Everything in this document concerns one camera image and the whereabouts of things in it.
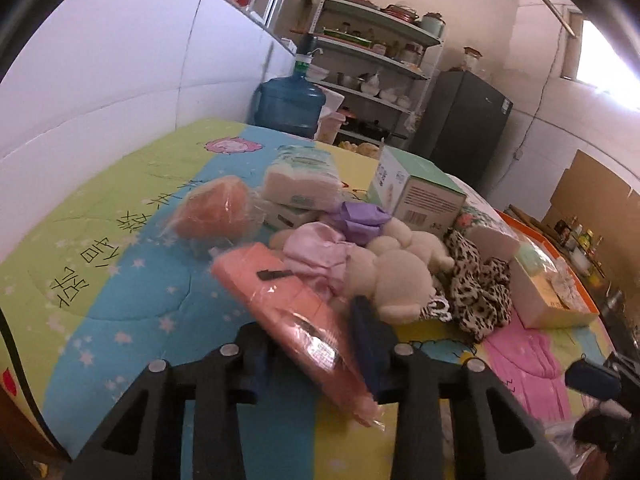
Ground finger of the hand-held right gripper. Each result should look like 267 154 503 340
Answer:
571 407 640 461
564 352 640 402

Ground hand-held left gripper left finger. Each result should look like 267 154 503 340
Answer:
62 324 273 480

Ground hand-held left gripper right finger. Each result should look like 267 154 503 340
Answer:
349 296 576 480

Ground white plush packet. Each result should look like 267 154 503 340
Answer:
420 295 453 323

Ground orange rimmed cardboard box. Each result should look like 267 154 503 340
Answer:
467 210 601 330

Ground orange packet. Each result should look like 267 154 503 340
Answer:
210 242 386 428

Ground teddy bear with pink dress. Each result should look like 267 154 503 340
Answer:
270 222 436 325

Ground leopard print plush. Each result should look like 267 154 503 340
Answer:
442 230 513 343

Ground green packet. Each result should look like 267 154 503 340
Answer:
515 242 556 281

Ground teddy bear with purple bow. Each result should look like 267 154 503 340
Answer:
322 200 456 273

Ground orange sponge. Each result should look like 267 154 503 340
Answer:
167 175 261 246

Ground white plastic bag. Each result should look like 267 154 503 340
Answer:
542 420 601 480

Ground cluster of condiment bottles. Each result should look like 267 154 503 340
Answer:
557 215 608 281

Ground small white tissue pack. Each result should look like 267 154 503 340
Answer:
262 200 321 231

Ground green white carton box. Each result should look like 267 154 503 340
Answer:
367 146 468 231

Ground printed blanket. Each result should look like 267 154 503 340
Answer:
0 117 626 480

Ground large white tissue pack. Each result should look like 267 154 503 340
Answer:
262 147 343 211

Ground brown cardboard sheet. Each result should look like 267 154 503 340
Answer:
542 149 640 251

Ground plastic bag with food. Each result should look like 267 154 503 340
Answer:
340 140 382 159

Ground pink plastic bin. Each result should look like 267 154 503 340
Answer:
315 109 347 145

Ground dark refrigerator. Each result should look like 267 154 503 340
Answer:
407 70 515 191

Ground blue water jug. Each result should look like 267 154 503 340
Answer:
255 72 328 138

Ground metal shelf rack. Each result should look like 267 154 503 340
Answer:
290 0 446 148

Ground water jug pump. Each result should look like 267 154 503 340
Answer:
294 32 321 77

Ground green tray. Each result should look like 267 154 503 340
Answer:
322 27 373 44

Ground small high window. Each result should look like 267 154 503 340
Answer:
577 19 640 98

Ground pale green enamel jar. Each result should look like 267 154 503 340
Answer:
420 11 446 38

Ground red rimmed pot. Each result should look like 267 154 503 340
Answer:
382 2 421 23

